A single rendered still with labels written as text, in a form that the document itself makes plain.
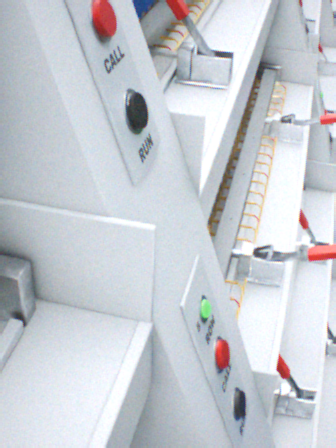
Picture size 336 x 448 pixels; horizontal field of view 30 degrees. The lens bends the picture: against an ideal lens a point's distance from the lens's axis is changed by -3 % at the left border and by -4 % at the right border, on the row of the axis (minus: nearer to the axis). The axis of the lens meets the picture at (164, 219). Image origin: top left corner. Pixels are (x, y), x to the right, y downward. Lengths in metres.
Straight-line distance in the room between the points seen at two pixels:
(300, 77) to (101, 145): 0.73
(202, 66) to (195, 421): 0.26
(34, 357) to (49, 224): 0.05
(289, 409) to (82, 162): 0.50
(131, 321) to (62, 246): 0.04
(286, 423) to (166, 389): 0.39
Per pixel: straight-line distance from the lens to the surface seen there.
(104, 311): 0.28
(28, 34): 0.22
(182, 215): 0.32
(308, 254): 0.55
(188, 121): 0.32
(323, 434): 0.91
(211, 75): 0.47
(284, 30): 0.94
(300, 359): 0.75
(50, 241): 0.26
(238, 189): 0.64
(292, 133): 0.79
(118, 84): 0.27
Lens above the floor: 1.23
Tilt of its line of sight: 30 degrees down
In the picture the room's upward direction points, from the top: 20 degrees counter-clockwise
